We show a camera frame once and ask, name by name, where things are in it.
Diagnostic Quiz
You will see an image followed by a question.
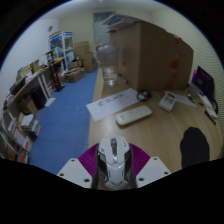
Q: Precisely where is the glass-front display cabinet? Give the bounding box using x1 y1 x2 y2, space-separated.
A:
48 30 76 68

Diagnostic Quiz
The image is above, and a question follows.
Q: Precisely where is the white paper sheet with writing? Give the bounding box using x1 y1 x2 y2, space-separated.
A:
85 87 140 122

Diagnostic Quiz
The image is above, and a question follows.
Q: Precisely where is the cluttered wooden side desk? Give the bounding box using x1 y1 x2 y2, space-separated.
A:
3 57 66 113

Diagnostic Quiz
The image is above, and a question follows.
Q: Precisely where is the dark computer monitor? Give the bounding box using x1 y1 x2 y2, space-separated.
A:
192 65 216 101

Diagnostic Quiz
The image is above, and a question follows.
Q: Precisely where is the large brown cardboard box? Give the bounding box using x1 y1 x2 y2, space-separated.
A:
101 13 195 93

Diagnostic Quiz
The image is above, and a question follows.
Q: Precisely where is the white and black computer mouse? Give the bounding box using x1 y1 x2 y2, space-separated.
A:
95 134 135 191

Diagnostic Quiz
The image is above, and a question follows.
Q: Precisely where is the clear plastic water jug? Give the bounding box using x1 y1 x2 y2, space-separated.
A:
96 42 120 87

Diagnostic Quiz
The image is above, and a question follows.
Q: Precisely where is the black mouse pad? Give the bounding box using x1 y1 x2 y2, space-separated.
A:
179 126 211 170

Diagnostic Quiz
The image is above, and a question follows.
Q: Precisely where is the coiled black cable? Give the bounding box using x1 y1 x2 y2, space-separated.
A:
136 89 153 103

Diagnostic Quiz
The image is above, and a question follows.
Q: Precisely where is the grey door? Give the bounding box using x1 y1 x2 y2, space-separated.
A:
92 12 115 45

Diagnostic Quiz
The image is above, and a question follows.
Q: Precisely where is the long black bar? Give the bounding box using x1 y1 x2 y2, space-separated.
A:
203 109 218 126

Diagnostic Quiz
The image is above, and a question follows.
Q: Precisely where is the long white remote control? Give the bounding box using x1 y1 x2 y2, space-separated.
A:
114 105 153 127

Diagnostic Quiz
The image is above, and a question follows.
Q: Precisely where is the stack of cardboard boxes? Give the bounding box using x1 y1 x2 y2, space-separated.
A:
63 40 100 84

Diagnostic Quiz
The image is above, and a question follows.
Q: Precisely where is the white open notebook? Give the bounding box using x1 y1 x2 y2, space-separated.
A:
197 90 220 120

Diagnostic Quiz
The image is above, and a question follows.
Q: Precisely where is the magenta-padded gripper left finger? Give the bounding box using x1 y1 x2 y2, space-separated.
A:
56 143 100 189

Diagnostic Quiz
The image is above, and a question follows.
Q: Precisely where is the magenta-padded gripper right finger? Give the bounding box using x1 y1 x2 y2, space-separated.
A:
129 143 173 188

